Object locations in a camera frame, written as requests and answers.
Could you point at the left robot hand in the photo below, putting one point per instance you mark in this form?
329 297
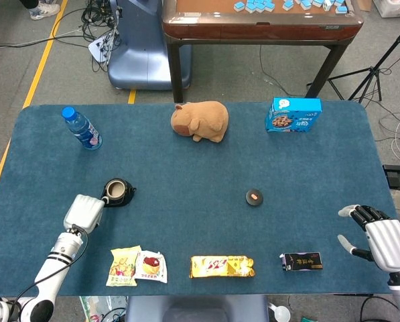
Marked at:
84 211

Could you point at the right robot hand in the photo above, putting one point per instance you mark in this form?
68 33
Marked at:
389 245

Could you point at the black teapot lid orange knob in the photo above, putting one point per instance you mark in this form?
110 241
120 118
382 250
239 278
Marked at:
255 200

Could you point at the green yellow snack bag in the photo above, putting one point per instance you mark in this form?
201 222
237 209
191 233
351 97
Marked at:
121 268

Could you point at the black foot pedal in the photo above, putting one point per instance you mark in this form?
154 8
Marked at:
399 176

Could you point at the water bottle with blue cap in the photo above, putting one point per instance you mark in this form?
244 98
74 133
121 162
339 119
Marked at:
84 132

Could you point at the white red snack packet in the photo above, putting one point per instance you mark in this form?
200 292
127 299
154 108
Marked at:
151 266

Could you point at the black purple small carton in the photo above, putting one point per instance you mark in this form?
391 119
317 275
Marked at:
301 261

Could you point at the blue table mat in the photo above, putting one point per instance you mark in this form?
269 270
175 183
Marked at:
199 167

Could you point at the white plastic scoop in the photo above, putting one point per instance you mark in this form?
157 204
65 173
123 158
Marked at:
281 313

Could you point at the yellow biscuit pack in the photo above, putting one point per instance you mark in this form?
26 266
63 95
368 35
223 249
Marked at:
219 266

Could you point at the grey blue robot body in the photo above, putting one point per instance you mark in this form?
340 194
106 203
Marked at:
196 308

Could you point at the brown capybara plush toy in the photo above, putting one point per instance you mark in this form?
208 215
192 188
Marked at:
206 117

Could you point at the blue cookie box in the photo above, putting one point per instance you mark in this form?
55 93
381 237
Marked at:
297 117

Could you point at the white power strip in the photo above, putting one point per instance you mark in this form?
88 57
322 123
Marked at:
99 48

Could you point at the black tripod stand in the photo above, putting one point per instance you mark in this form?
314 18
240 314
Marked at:
372 72

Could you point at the person in black trousers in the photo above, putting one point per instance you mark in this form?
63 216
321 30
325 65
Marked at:
44 10

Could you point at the cardboard box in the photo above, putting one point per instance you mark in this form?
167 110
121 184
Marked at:
365 4

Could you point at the brown mahjong table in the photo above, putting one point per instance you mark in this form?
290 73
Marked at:
253 30

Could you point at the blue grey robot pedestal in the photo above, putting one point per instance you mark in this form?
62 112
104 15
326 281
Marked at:
142 57

